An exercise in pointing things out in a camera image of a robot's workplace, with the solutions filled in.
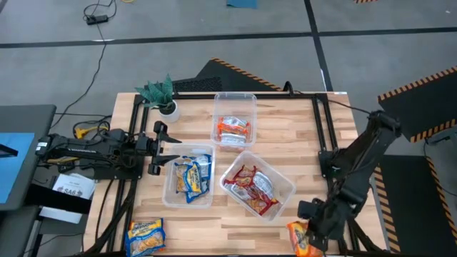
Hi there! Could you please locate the black hazard striped ramp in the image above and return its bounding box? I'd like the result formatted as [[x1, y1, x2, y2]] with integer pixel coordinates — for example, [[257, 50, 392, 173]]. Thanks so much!
[[173, 56, 285, 93]]

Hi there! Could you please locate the clear plastic bin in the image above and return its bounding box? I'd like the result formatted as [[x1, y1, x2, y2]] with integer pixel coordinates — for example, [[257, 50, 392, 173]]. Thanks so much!
[[162, 143, 216, 209], [219, 150, 297, 223], [211, 91, 258, 148]]

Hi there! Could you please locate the black power adapter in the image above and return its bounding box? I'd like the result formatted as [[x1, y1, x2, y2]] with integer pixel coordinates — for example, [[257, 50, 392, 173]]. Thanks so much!
[[85, 14, 109, 25]]

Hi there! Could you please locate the printed paper sheet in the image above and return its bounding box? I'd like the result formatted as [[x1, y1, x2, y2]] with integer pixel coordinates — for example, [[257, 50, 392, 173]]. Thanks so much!
[[51, 173, 97, 201]]

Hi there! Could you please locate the blue board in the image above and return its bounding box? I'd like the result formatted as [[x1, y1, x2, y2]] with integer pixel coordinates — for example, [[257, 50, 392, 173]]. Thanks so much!
[[0, 132, 36, 205]]

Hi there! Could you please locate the green plant in white pot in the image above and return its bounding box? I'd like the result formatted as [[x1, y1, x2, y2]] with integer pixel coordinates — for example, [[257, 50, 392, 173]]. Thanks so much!
[[134, 74, 181, 124]]

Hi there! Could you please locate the yellow cable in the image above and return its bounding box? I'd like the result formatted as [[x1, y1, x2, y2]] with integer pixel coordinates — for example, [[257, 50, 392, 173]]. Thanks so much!
[[74, 125, 109, 139]]

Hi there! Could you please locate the black aluminium table frame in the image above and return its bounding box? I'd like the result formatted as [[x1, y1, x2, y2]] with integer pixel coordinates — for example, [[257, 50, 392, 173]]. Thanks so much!
[[85, 91, 390, 256]]

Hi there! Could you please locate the teal floor mat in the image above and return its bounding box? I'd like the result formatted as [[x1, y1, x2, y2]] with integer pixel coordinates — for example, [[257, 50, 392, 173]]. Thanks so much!
[[226, 0, 258, 9]]

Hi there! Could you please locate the grey desk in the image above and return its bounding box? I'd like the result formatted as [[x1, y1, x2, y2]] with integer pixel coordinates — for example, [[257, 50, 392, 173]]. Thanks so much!
[[0, 104, 57, 211]]

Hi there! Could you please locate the black shelf board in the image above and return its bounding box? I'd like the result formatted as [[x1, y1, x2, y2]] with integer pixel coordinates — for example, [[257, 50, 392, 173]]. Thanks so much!
[[26, 183, 92, 215]]

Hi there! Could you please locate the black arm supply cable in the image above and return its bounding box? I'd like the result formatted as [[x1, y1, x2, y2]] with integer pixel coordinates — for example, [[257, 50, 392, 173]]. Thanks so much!
[[326, 96, 373, 116]]

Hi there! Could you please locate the grey side cabinet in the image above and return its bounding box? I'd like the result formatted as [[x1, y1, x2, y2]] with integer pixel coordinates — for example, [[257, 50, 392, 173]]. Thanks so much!
[[0, 205, 41, 257]]

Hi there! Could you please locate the plain white paper sheet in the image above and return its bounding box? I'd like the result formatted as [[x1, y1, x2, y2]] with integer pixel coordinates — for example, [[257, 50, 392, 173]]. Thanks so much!
[[38, 206, 84, 225]]

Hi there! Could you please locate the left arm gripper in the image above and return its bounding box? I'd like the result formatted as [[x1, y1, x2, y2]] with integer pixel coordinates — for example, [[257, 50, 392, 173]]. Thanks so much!
[[137, 120, 182, 176]]

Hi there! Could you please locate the black power cable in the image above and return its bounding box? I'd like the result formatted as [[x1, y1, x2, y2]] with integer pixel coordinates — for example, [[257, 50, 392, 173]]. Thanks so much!
[[49, 0, 119, 129]]

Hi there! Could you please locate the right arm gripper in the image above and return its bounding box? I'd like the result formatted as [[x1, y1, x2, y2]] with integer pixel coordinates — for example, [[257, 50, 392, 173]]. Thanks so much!
[[298, 198, 346, 253]]

